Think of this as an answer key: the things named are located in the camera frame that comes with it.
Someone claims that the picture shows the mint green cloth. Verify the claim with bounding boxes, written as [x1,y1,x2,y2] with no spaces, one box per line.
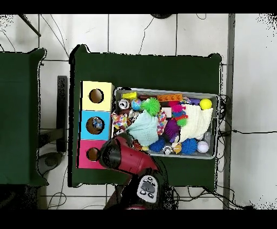
[126,110,160,147]

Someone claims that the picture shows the crushed clear plastic bottle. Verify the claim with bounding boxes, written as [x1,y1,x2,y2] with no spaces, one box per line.
[91,117,103,130]

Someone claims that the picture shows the cream cloth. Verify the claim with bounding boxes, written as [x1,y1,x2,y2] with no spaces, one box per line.
[178,103,214,143]

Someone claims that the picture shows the wooden box with three holes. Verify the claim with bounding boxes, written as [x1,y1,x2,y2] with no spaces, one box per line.
[76,80,115,170]

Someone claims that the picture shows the shallow mesh bin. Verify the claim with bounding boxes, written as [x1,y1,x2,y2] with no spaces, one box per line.
[111,86,220,160]

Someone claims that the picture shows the green fuzzy ball with eyes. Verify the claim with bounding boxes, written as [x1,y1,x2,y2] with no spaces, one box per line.
[140,97,161,117]

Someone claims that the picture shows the crushed can with silver end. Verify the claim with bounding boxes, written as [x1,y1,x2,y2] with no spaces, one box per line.
[117,98,131,110]

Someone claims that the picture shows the colourful patterned cloth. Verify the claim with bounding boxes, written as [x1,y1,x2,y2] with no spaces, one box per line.
[156,110,168,136]
[110,112,128,130]

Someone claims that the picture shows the orange plastic brick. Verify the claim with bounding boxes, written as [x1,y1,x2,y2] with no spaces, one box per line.
[156,93,183,102]

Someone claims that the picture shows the blue spiky ball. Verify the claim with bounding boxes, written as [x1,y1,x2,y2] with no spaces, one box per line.
[181,138,198,156]

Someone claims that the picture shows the yellow ball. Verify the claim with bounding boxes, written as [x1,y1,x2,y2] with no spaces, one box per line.
[199,98,213,110]

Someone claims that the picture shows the white baseball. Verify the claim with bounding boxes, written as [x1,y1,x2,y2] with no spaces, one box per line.
[196,140,210,153]

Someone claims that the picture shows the black panel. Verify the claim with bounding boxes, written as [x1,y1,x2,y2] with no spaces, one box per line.
[56,75,68,153]

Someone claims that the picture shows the black cable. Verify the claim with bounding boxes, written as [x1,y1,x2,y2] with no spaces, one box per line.
[218,129,277,135]

